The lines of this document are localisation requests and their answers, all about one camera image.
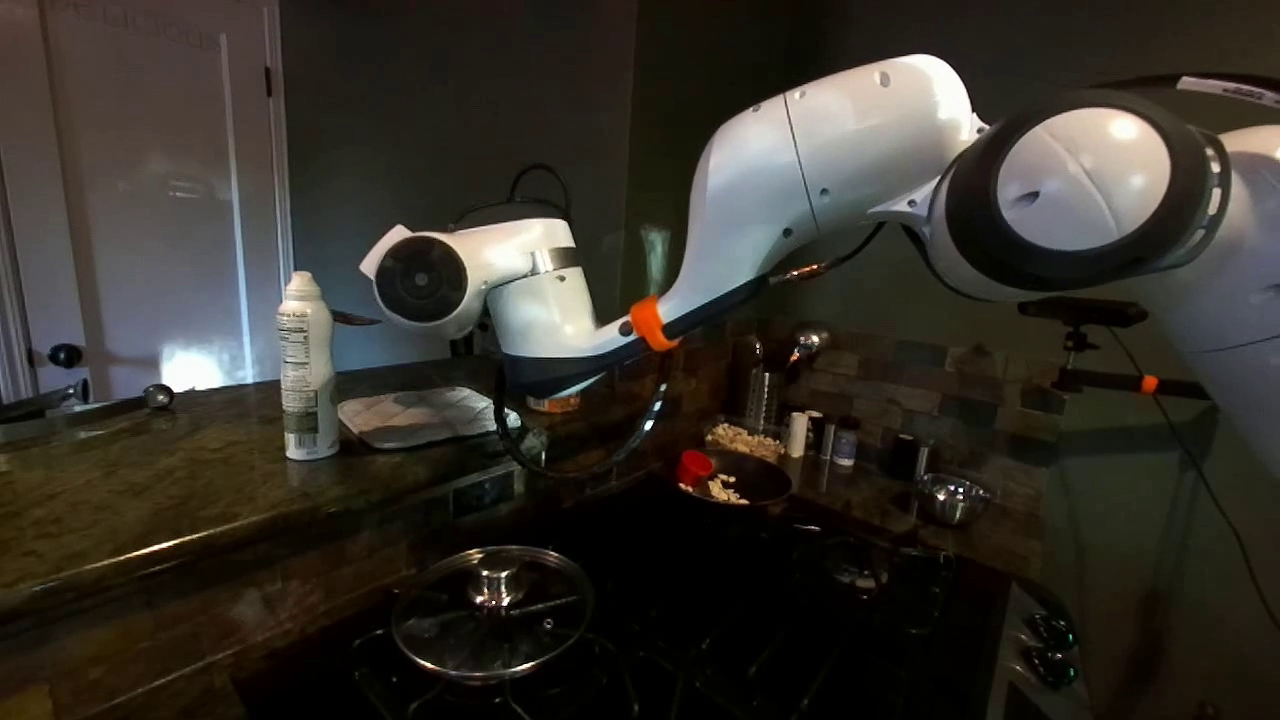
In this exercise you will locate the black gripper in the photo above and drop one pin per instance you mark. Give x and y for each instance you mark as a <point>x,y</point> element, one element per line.
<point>564,375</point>

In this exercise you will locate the heap of white pieces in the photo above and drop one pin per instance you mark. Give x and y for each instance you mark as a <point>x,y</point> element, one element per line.
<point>724,488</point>
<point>747,443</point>

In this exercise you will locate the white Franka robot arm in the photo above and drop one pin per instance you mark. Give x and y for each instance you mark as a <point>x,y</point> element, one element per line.
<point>827,161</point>

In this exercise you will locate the black frying pan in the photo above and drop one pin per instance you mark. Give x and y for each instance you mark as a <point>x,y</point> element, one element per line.
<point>760,488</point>

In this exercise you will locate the small red cup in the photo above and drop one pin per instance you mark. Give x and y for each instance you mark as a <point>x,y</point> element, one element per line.
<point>694,469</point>

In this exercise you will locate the clear plastic container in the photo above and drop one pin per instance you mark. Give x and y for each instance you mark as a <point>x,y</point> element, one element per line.
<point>747,446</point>

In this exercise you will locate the tall metal grinder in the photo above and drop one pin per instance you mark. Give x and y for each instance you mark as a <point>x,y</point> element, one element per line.
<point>760,384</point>

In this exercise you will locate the counter outlet plate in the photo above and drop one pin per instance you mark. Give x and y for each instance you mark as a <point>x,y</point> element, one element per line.
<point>484,488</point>

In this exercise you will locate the small grey shaker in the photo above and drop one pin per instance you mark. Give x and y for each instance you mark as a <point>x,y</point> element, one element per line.
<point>840,446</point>

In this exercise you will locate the black gas stove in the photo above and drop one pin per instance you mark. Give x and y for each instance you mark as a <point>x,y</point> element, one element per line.
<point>694,624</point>

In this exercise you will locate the white folded cloth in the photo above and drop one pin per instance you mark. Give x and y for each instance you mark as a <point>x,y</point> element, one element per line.
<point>413,417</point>

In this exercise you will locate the glass pot lid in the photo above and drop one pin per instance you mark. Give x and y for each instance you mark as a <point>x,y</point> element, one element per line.
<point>495,615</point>

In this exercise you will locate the shiny metal cup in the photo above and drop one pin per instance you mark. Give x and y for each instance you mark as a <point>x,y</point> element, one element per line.
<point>952,502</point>

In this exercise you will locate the white spray bottle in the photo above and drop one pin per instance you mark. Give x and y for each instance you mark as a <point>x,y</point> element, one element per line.
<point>305,375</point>

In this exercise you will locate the white door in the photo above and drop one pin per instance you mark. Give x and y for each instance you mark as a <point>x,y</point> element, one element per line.
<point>146,184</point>

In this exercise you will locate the black rod with ball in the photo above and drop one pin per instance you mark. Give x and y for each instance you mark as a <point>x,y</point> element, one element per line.
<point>81,402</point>

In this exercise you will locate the dark door knob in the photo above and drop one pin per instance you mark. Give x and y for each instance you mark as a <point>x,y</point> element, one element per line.
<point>66,356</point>

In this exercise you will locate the black camera on tripod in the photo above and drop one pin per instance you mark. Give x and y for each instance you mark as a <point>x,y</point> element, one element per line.
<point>1086,314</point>

